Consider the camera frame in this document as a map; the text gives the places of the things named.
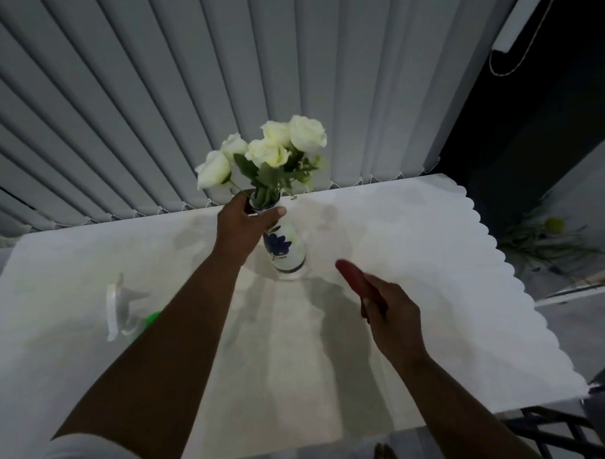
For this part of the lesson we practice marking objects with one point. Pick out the white and green spray bottle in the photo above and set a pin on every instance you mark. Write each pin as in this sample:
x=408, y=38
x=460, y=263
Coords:
x=118, y=307

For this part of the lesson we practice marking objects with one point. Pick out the black metal table frame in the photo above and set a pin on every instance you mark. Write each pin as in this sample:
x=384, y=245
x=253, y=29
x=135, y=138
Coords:
x=547, y=424

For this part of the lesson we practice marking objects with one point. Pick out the person's left forearm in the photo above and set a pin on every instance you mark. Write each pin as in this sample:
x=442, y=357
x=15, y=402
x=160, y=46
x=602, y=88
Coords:
x=163, y=350

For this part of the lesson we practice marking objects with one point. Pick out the white rose bouquet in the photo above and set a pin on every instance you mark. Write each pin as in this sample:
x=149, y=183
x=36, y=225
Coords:
x=306, y=132

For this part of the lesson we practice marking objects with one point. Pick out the person's right forearm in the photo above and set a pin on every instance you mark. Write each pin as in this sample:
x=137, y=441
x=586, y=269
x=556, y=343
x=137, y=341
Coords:
x=457, y=410

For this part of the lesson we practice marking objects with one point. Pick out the person's right hand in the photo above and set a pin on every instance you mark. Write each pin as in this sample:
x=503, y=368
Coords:
x=397, y=322

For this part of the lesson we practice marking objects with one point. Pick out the person's left thumb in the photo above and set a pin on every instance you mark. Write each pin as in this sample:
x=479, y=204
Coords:
x=271, y=215

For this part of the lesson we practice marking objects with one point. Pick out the person's right thumb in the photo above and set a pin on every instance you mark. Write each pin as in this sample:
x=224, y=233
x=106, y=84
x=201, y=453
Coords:
x=372, y=299

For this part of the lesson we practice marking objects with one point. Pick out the grey vertical blinds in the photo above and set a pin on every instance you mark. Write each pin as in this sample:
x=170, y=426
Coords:
x=129, y=94

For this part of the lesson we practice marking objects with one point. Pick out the white scalloped tablecloth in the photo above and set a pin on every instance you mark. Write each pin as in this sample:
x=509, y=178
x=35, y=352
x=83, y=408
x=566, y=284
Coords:
x=433, y=281

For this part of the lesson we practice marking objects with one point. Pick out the green plant stems with bud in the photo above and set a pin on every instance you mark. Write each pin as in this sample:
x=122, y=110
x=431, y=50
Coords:
x=545, y=240

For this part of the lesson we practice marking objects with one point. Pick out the white vase with blue flower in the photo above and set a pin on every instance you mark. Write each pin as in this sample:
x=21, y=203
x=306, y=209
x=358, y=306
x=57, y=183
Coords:
x=289, y=252

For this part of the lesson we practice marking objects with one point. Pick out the person's left hand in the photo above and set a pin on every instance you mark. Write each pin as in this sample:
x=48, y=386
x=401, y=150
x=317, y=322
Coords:
x=235, y=229

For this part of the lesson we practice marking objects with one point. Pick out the white blind headrail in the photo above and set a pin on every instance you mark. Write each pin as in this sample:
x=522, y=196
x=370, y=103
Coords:
x=520, y=13

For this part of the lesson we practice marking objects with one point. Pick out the person's right foot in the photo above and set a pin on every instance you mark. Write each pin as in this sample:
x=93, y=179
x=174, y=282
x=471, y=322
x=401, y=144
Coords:
x=385, y=457

